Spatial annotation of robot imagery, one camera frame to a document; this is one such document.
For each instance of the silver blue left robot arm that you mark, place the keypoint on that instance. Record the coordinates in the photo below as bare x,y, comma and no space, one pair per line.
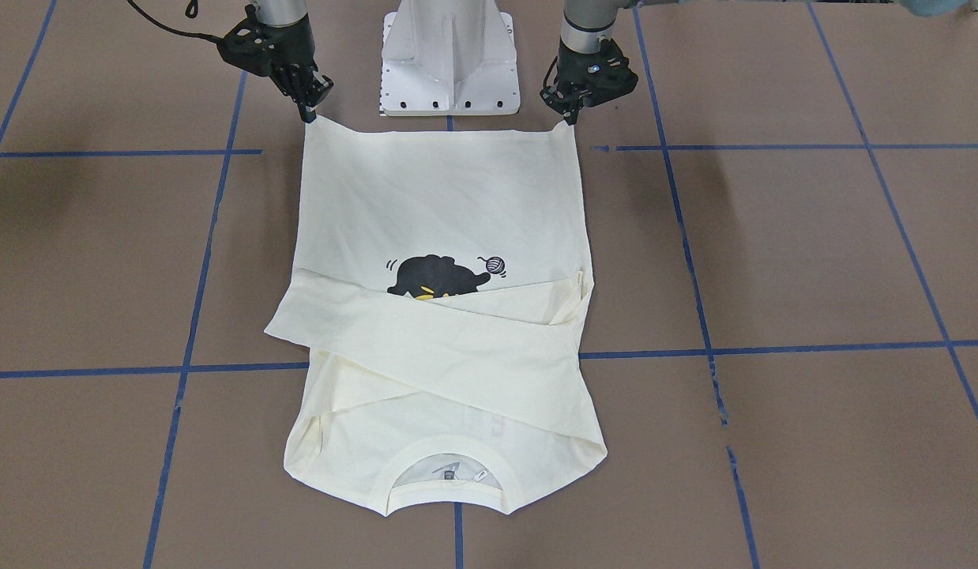
585,24

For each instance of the cream white long-sleeve shirt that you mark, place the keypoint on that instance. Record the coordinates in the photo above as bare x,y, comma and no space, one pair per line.
441,283

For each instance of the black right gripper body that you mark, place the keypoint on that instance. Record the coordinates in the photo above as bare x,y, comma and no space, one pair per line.
291,47

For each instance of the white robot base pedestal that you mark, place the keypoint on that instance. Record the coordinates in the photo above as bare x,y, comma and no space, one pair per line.
448,58

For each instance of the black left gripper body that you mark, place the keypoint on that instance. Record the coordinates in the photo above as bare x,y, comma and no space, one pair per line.
569,66

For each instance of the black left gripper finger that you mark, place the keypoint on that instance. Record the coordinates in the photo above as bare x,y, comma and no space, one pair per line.
570,112

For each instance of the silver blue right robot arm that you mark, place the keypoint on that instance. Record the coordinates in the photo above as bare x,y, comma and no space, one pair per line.
278,13

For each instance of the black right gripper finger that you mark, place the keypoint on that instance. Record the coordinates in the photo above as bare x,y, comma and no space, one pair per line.
306,87

